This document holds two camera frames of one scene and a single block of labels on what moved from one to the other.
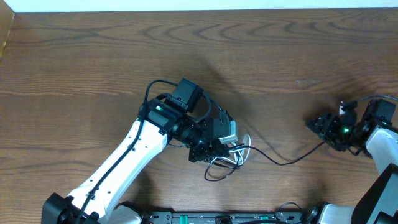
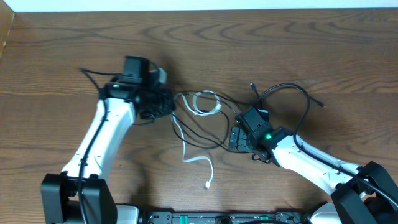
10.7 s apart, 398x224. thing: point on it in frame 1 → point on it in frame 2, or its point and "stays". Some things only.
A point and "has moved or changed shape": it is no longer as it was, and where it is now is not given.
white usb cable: (241, 154) has moved or changed shape
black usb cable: (237, 167) → (237, 112)
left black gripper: (208, 149) → (168, 106)
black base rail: (227, 217) stays
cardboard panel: (7, 15) stays
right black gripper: (327, 127) → (241, 144)
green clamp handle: (183, 219) stays
